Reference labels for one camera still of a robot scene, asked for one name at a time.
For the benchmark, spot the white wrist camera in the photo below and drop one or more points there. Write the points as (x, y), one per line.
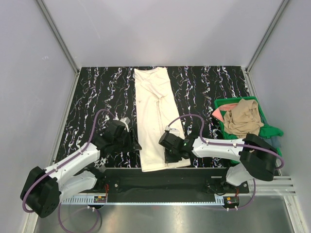
(126, 122)
(173, 131)

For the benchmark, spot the beige t shirt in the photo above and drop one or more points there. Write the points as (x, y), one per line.
(243, 119)

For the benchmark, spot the white slotted cable duct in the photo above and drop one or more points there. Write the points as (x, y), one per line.
(112, 199)

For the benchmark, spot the cream white t shirt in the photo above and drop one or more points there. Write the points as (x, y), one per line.
(156, 108)

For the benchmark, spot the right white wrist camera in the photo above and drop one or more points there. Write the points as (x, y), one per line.
(173, 131)

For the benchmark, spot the green t shirt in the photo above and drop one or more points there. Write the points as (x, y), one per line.
(265, 132)

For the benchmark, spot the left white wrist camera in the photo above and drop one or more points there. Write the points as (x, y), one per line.
(126, 122)

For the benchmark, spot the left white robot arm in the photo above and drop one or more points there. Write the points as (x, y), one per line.
(46, 188)

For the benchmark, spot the blue grey t shirt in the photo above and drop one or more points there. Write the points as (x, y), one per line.
(273, 141)

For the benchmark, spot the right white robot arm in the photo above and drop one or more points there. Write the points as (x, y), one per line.
(256, 158)

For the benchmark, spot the right aluminium frame post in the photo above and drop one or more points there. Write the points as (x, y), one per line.
(272, 25)

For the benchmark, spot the left aluminium frame post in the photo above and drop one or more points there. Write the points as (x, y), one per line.
(56, 33)

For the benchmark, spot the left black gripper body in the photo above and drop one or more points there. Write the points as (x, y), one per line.
(126, 142)

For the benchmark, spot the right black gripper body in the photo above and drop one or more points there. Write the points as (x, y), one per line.
(172, 156)

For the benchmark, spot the pink t shirt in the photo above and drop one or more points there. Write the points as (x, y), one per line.
(226, 107)

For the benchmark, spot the aluminium frame post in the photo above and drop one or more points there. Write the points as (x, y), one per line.
(272, 25)
(56, 33)

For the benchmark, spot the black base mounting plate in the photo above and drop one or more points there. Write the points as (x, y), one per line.
(191, 183)

